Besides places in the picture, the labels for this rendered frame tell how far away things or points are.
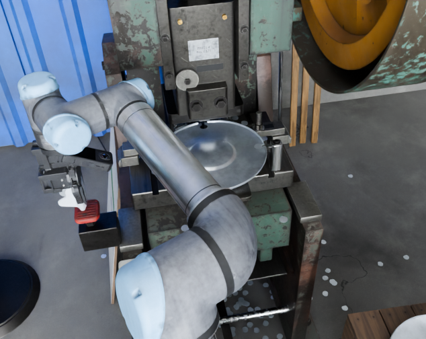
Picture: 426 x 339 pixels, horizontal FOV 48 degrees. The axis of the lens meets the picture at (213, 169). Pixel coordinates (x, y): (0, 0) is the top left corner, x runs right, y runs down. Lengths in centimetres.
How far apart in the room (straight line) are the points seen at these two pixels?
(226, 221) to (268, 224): 62
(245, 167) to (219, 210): 49
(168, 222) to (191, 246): 60
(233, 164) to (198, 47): 31
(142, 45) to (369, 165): 167
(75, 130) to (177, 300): 38
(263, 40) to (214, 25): 11
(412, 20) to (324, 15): 50
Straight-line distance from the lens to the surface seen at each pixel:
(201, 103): 118
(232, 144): 129
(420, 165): 259
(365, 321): 149
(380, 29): 104
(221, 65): 117
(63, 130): 89
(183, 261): 67
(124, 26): 106
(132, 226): 130
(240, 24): 110
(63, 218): 231
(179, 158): 82
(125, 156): 137
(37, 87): 98
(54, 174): 110
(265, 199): 134
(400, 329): 147
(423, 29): 93
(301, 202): 134
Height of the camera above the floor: 158
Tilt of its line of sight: 41 degrees down
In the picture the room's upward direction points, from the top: 3 degrees counter-clockwise
